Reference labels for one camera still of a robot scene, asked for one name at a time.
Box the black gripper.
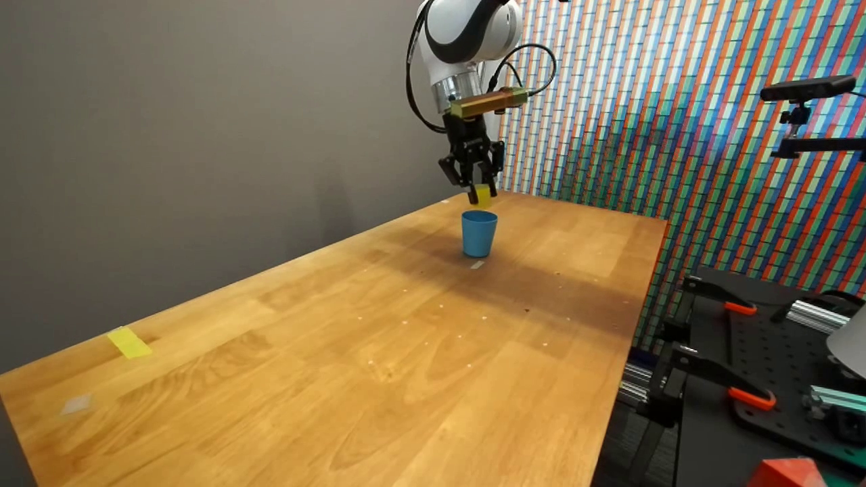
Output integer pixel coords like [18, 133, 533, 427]
[441, 113, 502, 207]

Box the yellow block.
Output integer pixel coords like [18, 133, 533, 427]
[474, 185, 493, 207]

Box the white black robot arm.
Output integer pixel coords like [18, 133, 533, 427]
[415, 0, 526, 207]

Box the light blue cup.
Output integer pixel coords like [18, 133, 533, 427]
[463, 211, 497, 259]

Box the red block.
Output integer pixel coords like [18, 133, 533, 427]
[746, 458, 825, 487]

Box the upper black orange clamp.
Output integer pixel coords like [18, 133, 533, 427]
[679, 273, 758, 316]

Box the black orange clamp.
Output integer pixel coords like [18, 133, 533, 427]
[679, 273, 758, 316]
[671, 345, 775, 415]

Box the lower black orange clamp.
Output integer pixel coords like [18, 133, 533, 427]
[671, 345, 775, 415]

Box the black perforated board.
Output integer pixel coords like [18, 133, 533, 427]
[708, 273, 866, 474]

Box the silver aluminium bar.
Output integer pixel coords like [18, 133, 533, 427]
[784, 301, 850, 334]

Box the yellow tape piece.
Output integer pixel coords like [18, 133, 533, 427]
[107, 327, 152, 361]

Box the teal bar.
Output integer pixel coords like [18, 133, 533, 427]
[808, 384, 866, 415]

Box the gold wrist camera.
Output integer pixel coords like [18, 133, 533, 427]
[445, 87, 526, 120]

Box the black camera on mount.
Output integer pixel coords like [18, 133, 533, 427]
[758, 74, 866, 165]

